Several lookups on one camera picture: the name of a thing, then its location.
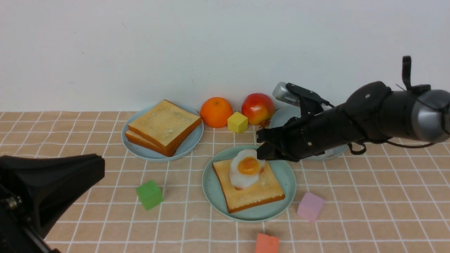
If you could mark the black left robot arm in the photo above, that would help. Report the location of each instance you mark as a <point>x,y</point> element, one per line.
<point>36,192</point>

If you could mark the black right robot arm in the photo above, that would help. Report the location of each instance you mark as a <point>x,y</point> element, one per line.
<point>372,114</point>

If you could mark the blue plate under toast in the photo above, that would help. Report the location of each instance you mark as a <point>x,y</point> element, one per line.
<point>146,154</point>

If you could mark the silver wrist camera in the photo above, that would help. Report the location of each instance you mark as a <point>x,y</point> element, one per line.
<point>291,94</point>

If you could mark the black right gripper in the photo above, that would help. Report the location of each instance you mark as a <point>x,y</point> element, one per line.
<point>308,136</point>

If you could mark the orange cube block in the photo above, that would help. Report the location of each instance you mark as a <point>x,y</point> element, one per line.
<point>266,244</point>

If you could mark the green centre plate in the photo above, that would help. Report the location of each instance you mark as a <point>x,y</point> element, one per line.
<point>268,211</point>

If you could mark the fried egg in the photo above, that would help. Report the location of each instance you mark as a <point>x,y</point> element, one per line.
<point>245,169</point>

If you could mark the green cube block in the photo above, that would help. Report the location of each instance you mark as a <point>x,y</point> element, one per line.
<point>149,195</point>

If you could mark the pink cube block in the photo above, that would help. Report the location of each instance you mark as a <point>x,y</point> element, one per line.
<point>310,207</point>

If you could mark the red yellow apple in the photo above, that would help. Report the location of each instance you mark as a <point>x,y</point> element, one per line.
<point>258,108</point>

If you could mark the blue plate under eggs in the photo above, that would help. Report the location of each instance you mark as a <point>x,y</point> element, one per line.
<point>281,116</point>

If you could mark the orange fruit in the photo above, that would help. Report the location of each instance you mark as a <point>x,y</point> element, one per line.
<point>215,112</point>

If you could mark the yellow cube block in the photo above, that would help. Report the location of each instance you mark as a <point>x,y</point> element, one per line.
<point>237,123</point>

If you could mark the toast slice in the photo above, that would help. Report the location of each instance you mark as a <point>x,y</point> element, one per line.
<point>166,125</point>
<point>140,141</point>
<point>265,190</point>

